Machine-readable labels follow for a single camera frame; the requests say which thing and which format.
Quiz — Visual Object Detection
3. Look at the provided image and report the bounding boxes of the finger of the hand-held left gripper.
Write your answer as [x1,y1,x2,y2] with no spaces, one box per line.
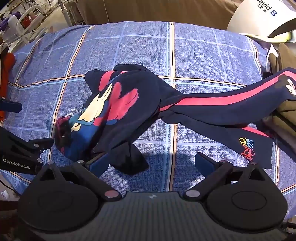
[0,97,23,113]
[20,137,55,154]

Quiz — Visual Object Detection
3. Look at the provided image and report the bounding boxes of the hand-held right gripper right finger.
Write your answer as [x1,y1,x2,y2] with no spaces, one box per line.
[184,152,277,202]

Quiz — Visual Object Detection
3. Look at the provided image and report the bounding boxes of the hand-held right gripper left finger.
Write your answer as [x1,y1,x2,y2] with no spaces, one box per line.
[35,153,122,202]

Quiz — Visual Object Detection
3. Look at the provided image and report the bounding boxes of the navy cartoon print sweatshirt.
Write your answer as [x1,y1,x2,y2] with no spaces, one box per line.
[54,64,183,175]

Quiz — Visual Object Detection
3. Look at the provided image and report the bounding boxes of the navy pants with red stripe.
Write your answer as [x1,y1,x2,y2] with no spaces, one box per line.
[159,70,296,169]

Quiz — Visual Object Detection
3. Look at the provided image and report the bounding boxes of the white metal cart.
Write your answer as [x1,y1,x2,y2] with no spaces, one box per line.
[14,0,50,44]

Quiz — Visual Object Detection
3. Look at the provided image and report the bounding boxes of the purple plush toy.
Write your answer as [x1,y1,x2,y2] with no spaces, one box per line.
[0,10,20,30]

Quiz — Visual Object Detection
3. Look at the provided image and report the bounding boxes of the blue plaid bedsheet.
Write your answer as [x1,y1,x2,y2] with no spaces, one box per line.
[0,21,296,220]

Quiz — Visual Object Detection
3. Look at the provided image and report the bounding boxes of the olive cloth pile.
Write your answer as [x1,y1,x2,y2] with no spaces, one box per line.
[261,43,296,142]

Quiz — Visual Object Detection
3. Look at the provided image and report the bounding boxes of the white printed bag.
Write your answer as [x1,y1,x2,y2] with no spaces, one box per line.
[227,0,296,39]

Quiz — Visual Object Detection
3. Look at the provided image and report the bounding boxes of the brown covered bed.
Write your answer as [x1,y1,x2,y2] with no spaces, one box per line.
[76,0,243,29]

